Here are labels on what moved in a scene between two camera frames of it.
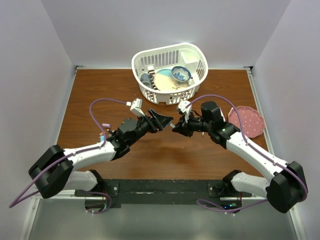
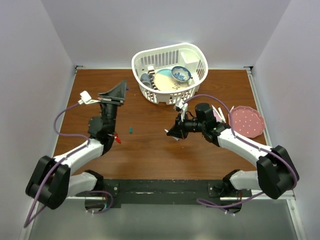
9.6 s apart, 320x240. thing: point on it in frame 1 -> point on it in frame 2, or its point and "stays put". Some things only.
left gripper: x=162 y=121 -> x=118 y=91
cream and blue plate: x=164 y=81 stays put
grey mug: x=146 y=79 stays put
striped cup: x=151 y=70 stays put
